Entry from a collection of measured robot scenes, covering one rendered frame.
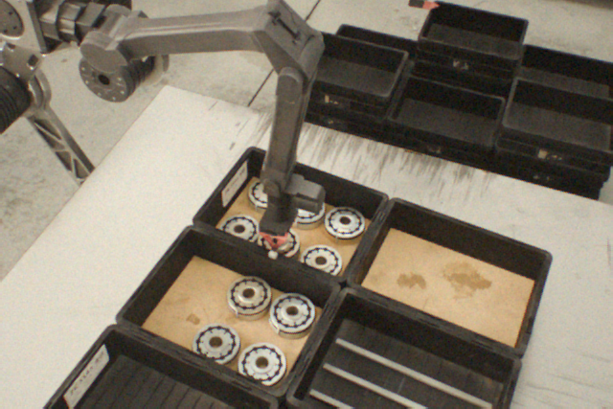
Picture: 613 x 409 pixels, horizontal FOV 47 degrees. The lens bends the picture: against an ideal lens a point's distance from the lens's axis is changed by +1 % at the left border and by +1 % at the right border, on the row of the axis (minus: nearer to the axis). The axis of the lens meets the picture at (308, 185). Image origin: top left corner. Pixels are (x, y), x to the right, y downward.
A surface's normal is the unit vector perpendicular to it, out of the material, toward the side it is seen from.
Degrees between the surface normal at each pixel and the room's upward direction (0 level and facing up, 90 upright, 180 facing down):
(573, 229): 0
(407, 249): 0
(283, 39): 47
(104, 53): 102
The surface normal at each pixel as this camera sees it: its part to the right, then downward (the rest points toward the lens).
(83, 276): 0.03, -0.68
